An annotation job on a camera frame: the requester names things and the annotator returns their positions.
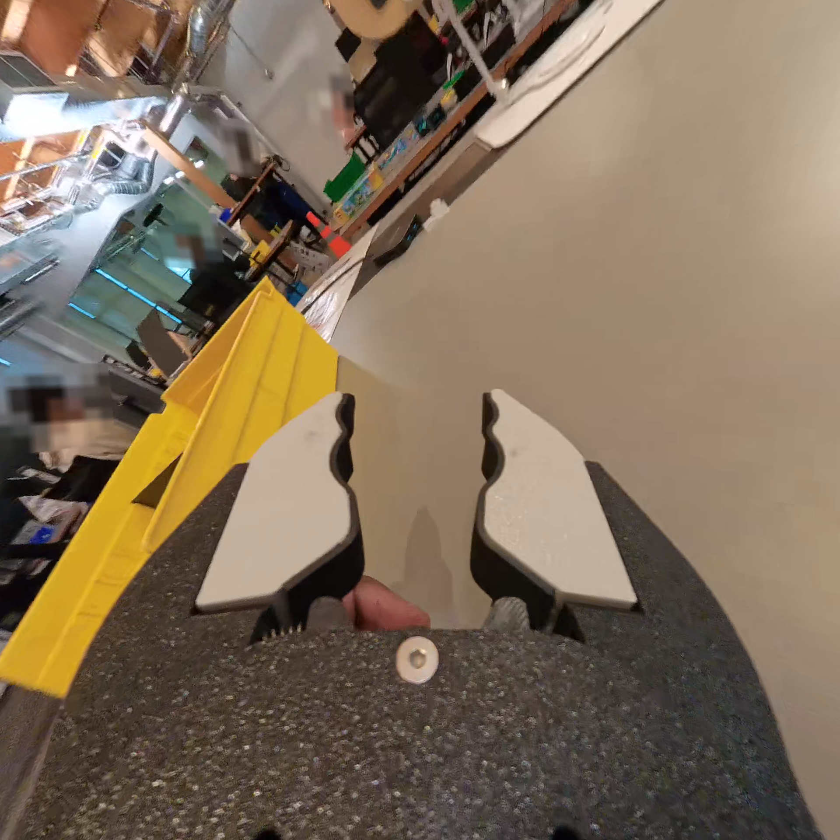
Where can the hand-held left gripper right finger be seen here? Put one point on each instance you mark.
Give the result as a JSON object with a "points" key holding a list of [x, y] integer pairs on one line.
{"points": [[551, 525]]}

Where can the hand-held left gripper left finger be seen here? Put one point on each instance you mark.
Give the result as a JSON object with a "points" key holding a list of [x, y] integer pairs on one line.
{"points": [[289, 518]]}

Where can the yellow plastic storage bin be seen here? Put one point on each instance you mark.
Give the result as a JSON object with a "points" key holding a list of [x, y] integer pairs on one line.
{"points": [[229, 394]]}

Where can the person's left hand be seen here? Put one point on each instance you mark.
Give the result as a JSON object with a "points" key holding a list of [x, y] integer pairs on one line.
{"points": [[387, 607]]}

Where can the red orange object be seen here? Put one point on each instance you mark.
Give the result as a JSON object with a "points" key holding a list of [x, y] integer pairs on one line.
{"points": [[334, 243]]}

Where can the small black box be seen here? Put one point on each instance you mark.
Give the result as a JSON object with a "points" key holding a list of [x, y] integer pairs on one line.
{"points": [[397, 239]]}

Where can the small white object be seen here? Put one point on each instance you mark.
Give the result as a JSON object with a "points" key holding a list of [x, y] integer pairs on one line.
{"points": [[436, 215]]}

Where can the green plastic bin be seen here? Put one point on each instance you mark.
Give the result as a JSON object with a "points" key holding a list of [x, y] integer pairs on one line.
{"points": [[344, 180]]}

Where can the wooden workbench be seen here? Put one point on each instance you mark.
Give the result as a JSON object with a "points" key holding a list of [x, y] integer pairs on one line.
{"points": [[459, 115]]}

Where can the silver ventilation duct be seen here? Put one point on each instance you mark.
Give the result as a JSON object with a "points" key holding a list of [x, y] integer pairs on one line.
{"points": [[203, 26]]}

